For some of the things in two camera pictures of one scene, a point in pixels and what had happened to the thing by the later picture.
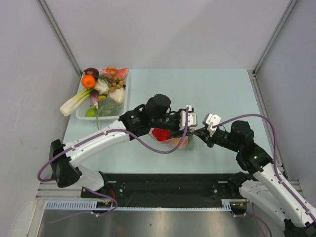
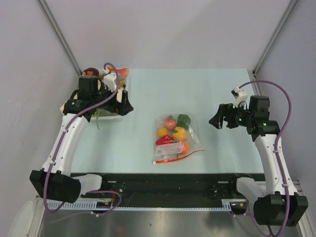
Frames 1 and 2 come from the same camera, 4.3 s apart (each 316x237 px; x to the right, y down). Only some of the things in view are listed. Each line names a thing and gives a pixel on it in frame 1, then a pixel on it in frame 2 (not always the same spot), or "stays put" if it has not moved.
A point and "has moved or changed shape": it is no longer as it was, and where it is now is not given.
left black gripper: x=177 y=132 to x=119 y=108
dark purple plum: x=92 y=71 stays put
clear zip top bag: x=163 y=136 has moved or changed shape
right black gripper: x=204 y=134 to x=224 y=110
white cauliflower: x=118 y=95 stays put
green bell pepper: x=191 y=142 has moved or changed shape
